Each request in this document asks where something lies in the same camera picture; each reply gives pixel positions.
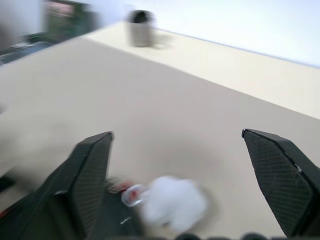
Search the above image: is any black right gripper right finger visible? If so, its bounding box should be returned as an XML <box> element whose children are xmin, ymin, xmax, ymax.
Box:
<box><xmin>241</xmin><ymin>128</ymin><xmax>320</xmax><ymax>240</ymax></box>

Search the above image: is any dark monitor screen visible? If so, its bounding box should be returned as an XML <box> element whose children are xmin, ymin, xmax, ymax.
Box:
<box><xmin>41</xmin><ymin>0</ymin><xmax>101</xmax><ymax>43</ymax></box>

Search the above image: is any steel cup with handle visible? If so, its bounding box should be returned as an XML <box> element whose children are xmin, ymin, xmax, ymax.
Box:
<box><xmin>126</xmin><ymin>9</ymin><xmax>155</xmax><ymax>48</ymax></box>

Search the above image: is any dark desk equipment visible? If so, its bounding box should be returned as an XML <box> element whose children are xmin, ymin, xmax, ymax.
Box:
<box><xmin>0</xmin><ymin>33</ymin><xmax>55</xmax><ymax>66</ymax></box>

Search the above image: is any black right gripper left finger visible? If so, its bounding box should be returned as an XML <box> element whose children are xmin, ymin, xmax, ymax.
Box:
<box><xmin>0</xmin><ymin>131</ymin><xmax>114</xmax><ymax>240</ymax></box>

